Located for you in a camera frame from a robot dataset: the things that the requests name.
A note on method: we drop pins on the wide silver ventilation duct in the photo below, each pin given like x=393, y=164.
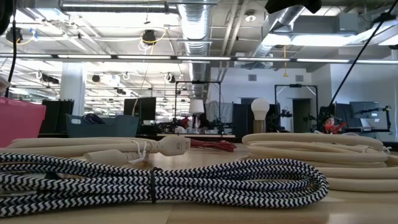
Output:
x=196, y=25

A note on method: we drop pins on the bulb lamp with brass base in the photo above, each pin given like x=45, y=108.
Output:
x=260, y=107

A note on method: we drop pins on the red translucent plastic bin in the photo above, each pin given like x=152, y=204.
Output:
x=18, y=121

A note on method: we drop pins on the black articulated stand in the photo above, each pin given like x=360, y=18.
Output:
x=387, y=119

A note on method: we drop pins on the red background object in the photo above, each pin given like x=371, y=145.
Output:
x=337, y=128

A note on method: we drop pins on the slim silver ventilation duct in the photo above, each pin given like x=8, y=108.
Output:
x=290, y=19

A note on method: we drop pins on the long ceiling light strip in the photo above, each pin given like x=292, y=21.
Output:
x=202, y=58

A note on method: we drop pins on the person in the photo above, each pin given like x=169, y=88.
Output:
x=330, y=119

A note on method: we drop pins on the teal plastic bin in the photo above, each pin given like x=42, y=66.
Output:
x=124, y=126

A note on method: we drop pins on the black gantry frame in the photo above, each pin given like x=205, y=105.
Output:
x=199, y=82
x=295, y=85

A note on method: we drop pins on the black partition panel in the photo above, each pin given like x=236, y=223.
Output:
x=241, y=118

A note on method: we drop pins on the grey background monitor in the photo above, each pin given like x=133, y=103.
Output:
x=363, y=107

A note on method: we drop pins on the white shade table lamp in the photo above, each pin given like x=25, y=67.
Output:
x=196, y=106

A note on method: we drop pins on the white ceiling detector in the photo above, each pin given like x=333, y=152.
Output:
x=250, y=18

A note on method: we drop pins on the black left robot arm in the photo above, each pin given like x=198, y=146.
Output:
x=4, y=15

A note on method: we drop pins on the black cabinet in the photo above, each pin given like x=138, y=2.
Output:
x=57, y=118

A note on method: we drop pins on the black background monitor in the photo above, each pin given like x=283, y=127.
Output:
x=140, y=109

